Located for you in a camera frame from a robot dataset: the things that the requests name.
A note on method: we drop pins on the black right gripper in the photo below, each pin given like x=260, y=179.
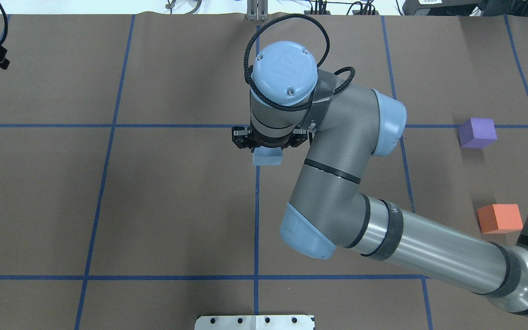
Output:
x=241, y=138

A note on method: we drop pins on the light blue foam block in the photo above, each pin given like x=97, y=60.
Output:
x=263, y=156

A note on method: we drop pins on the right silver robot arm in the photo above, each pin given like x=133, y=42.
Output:
x=291, y=98

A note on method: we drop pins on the purple foam block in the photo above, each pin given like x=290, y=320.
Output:
x=477, y=133

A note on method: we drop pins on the orange foam block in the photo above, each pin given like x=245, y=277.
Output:
x=499, y=218

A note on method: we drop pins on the black device top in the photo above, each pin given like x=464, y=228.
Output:
x=461, y=8

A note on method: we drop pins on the aluminium frame post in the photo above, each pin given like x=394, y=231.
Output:
x=257, y=10

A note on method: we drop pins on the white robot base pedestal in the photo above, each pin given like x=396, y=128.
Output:
x=256, y=322

